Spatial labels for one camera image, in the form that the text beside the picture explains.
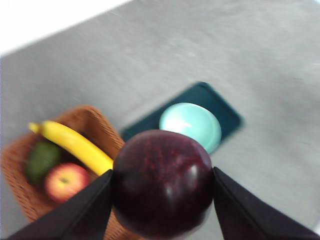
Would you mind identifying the red yellow apple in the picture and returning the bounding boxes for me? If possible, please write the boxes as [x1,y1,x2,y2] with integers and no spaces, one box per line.
[44,162,91,204]

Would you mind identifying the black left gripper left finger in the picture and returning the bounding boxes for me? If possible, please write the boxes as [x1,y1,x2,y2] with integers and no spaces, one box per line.
[4,169,113,240]

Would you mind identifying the yellow banana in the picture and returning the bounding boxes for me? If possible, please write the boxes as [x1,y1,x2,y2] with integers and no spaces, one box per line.
[27,120,115,177]

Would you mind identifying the dark red plum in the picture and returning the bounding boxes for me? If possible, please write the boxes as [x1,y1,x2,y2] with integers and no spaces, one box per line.
[111,129,215,240]

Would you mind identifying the teal bowl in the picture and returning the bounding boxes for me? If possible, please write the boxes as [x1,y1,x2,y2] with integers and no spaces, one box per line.
[158,102,223,155]

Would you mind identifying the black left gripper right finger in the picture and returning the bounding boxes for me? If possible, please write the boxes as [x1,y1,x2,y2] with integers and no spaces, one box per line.
[212,166,320,240]

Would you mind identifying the green fruit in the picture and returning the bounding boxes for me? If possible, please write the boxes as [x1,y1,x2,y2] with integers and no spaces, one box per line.
[24,141,62,186]

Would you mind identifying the brown wicker basket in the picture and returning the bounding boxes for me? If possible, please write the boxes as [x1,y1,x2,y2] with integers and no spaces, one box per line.
[2,104,141,240]

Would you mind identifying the dark teal tray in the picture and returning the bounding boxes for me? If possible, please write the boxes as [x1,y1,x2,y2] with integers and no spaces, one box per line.
[120,81,245,151]

